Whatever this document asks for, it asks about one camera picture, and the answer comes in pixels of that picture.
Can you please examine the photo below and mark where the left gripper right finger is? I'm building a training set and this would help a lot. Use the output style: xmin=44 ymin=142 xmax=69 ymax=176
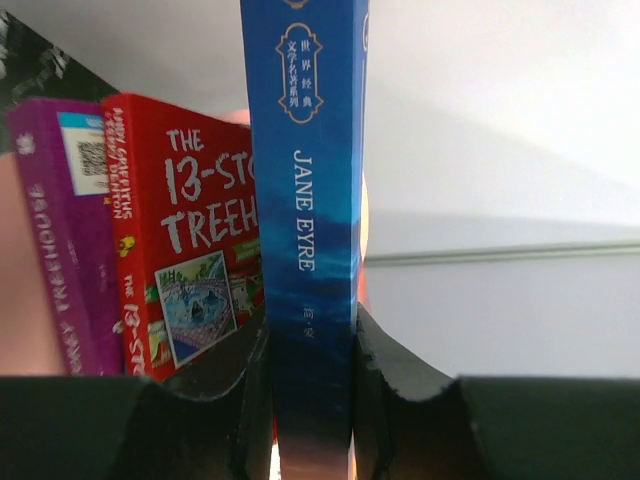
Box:
xmin=354 ymin=309 xmax=639 ymax=479

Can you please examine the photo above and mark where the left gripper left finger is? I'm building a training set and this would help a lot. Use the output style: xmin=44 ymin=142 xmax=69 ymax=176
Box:
xmin=1 ymin=313 xmax=273 ymax=479

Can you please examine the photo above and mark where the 13-Storey Treehouse red book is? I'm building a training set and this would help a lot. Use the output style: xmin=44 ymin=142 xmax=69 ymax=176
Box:
xmin=102 ymin=93 xmax=264 ymax=382

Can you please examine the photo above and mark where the purple paperback book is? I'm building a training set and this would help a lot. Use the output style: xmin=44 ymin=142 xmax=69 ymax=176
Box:
xmin=7 ymin=97 xmax=124 ymax=376

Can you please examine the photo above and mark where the Jane Eyre blue book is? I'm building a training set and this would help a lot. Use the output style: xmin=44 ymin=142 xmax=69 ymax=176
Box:
xmin=240 ymin=0 xmax=369 ymax=479

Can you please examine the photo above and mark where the pink three-tier shelf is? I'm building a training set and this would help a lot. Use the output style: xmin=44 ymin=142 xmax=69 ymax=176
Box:
xmin=0 ymin=107 xmax=251 ymax=376

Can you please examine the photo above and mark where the black marble table mat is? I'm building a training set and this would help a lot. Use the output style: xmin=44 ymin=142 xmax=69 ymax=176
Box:
xmin=1 ymin=10 xmax=117 ymax=154

